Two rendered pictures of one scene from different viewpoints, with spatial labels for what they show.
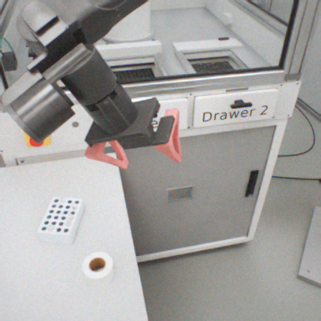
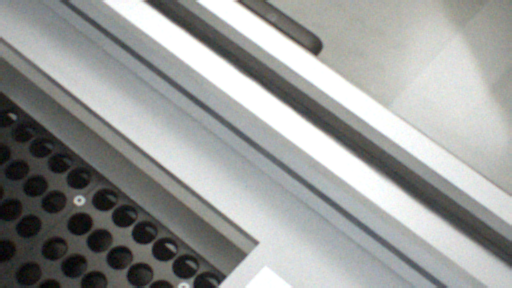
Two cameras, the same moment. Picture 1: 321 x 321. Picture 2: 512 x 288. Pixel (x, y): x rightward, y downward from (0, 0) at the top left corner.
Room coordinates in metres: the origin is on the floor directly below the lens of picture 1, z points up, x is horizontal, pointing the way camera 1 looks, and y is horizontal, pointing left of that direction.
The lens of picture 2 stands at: (1.16, 0.03, 1.41)
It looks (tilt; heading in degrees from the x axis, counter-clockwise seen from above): 61 degrees down; 236
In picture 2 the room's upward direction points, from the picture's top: 3 degrees counter-clockwise
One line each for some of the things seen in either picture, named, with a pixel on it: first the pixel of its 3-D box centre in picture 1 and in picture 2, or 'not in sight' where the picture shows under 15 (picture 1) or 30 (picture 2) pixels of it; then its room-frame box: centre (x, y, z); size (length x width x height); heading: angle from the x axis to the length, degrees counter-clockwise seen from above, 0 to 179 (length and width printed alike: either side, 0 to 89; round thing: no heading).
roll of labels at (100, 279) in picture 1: (98, 269); not in sight; (0.43, 0.14, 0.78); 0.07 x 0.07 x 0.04
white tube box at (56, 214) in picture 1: (61, 219); not in sight; (0.58, 0.25, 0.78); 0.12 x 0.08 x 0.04; 175
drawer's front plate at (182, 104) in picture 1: (143, 118); not in sight; (0.92, 0.05, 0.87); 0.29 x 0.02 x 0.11; 102
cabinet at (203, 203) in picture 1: (139, 145); not in sight; (1.40, 0.10, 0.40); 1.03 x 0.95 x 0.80; 102
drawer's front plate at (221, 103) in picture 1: (235, 107); not in sight; (0.99, -0.26, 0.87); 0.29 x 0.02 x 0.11; 102
